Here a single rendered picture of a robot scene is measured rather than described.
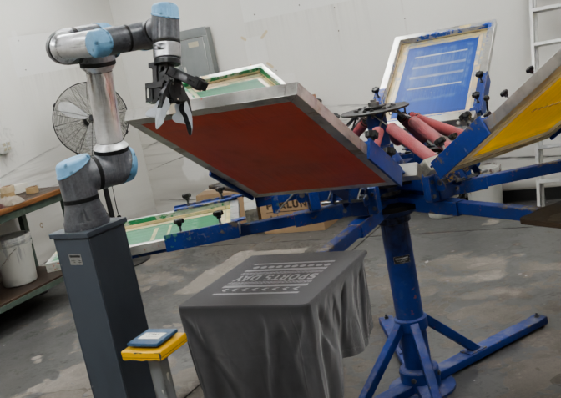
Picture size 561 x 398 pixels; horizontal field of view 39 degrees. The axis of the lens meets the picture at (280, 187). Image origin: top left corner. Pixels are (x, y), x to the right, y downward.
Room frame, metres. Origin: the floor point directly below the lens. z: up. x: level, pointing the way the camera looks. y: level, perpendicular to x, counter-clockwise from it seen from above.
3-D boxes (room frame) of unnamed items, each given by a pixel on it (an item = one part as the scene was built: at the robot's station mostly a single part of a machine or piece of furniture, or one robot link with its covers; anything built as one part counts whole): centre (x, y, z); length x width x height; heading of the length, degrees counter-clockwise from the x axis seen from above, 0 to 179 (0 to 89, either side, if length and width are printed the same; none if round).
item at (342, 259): (2.43, 0.07, 0.95); 0.48 x 0.44 x 0.01; 151
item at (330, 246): (2.87, -0.17, 0.89); 1.24 x 0.06 x 0.06; 151
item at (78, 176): (2.60, 0.65, 1.37); 0.13 x 0.12 x 0.14; 125
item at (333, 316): (2.34, -0.11, 0.74); 0.46 x 0.04 x 0.42; 151
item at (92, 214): (2.59, 0.65, 1.25); 0.15 x 0.15 x 0.10
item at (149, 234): (3.39, 0.44, 1.05); 1.08 x 0.61 x 0.23; 91
